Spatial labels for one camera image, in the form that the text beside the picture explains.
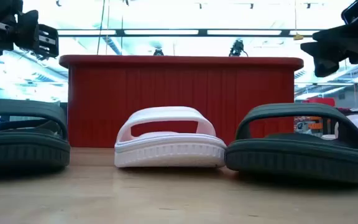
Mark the red plastic bin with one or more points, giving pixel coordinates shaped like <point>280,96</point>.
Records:
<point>179,87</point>

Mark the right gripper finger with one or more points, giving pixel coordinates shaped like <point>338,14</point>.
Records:
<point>328,59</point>
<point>350,35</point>

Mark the black background device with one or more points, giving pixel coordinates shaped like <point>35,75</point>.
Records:
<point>236,48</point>
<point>158,52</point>

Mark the black thong flip-flop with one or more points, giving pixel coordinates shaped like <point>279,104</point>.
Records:
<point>26,123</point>

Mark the yellow hanging tag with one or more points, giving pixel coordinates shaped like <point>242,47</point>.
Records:
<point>298,37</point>

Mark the black rubber slide sandal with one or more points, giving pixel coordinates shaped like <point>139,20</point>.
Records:
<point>20,152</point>
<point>300,158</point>

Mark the red background crate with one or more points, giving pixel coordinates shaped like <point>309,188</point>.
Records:
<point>320,101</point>

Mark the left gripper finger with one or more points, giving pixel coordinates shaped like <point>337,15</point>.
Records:
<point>48,40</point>

